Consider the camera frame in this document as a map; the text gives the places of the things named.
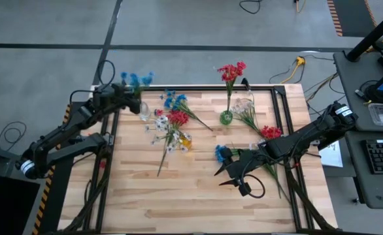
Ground hazard striped floor mat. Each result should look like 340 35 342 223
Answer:
326 0 379 38

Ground blue artificial flower bunch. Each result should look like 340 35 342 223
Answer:
119 70 156 114
159 89 214 132
214 144 246 164

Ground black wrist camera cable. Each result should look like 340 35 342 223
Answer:
242 174 266 200

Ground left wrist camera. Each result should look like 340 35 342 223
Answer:
92 85 114 106

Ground green glass vase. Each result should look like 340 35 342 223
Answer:
219 110 234 126

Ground white artificial flower bunch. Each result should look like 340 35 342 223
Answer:
248 138 267 150
144 114 193 155
231 97 265 138

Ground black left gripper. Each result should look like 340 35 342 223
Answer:
112 85 142 115

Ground yellow glass vase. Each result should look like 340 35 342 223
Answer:
180 134 193 150

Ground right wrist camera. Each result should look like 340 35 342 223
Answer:
238 182 253 197

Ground black floor cable loop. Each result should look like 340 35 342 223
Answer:
0 121 27 152
238 0 263 15

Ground yellow plug cable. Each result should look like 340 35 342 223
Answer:
280 55 307 85

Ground white paper sheet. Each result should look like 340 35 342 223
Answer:
318 140 344 168

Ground hazard striped edge tape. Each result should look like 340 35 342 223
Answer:
31 103 72 235

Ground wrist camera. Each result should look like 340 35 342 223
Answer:
92 85 114 106
238 182 253 197

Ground clear glass vase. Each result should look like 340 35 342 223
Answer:
138 101 152 122

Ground thin yellow floor cable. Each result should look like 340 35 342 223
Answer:
294 0 307 14

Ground black aluminium table frame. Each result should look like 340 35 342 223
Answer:
60 84 339 234

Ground black floor box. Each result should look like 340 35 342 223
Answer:
0 172 41 235

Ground grey side desk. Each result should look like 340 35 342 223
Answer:
333 48 383 132
344 130 383 210

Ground black vertical pole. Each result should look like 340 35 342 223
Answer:
346 3 383 63

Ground red artificial flower bunch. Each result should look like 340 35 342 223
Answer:
259 125 292 204
154 109 190 178
216 61 248 115

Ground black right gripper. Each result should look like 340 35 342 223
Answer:
214 145 273 188

